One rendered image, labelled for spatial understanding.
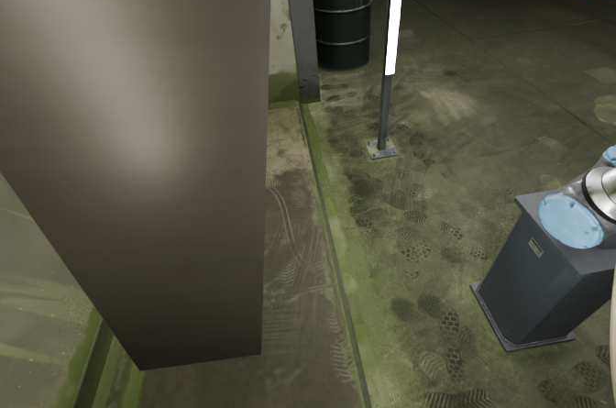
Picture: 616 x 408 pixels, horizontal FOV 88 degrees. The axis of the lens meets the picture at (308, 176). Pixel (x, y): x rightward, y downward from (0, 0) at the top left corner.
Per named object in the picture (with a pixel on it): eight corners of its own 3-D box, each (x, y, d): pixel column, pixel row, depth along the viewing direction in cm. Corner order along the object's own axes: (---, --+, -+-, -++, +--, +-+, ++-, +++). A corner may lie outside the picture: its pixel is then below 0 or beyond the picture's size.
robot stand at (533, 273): (529, 274, 157) (598, 181, 113) (575, 339, 134) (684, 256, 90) (468, 285, 156) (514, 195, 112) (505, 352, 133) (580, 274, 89)
